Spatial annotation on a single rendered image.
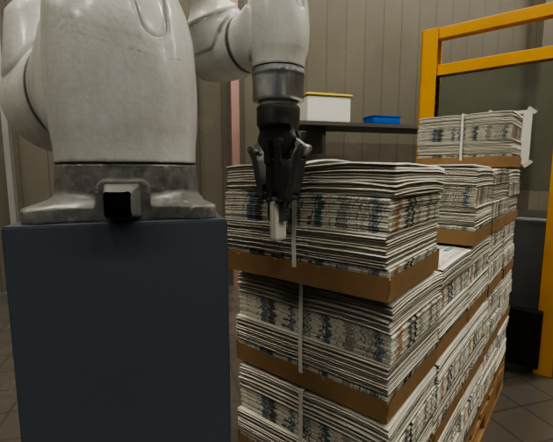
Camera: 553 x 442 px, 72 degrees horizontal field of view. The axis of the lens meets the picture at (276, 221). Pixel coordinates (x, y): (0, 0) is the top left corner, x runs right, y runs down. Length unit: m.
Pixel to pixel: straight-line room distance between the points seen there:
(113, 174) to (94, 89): 0.08
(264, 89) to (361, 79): 3.40
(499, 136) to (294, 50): 1.26
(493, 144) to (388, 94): 2.47
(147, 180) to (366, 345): 0.49
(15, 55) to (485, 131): 1.60
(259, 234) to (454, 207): 0.65
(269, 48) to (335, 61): 3.30
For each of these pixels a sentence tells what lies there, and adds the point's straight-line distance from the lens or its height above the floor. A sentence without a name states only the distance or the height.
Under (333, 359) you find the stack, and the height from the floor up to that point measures 0.69.
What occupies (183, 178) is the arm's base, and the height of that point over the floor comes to 1.04.
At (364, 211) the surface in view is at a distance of 0.64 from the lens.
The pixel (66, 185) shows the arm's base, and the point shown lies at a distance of 0.44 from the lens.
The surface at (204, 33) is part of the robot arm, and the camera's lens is 0.77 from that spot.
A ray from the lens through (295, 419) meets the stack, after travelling 0.92.
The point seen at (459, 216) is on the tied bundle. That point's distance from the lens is 1.22.
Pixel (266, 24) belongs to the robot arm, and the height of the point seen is 1.28.
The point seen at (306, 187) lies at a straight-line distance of 0.70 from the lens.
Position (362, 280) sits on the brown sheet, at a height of 0.87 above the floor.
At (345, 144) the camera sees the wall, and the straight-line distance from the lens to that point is 3.87.
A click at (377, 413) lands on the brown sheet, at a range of 0.78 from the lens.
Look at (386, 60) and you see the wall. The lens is 4.21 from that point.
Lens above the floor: 1.05
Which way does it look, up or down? 7 degrees down
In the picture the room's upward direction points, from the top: straight up
